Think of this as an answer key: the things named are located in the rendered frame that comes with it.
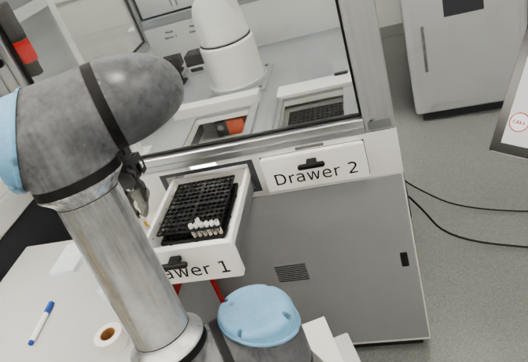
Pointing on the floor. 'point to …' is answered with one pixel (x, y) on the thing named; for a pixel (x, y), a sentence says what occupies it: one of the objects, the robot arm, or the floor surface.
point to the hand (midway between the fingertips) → (140, 215)
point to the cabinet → (339, 257)
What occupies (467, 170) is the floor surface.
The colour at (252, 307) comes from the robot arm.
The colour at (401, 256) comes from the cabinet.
